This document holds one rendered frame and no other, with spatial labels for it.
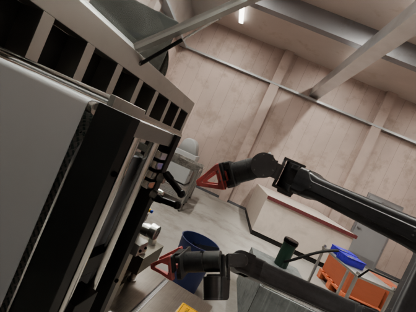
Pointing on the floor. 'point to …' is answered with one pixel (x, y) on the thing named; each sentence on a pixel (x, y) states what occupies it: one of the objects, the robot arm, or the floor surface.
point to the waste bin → (202, 242)
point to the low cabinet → (293, 224)
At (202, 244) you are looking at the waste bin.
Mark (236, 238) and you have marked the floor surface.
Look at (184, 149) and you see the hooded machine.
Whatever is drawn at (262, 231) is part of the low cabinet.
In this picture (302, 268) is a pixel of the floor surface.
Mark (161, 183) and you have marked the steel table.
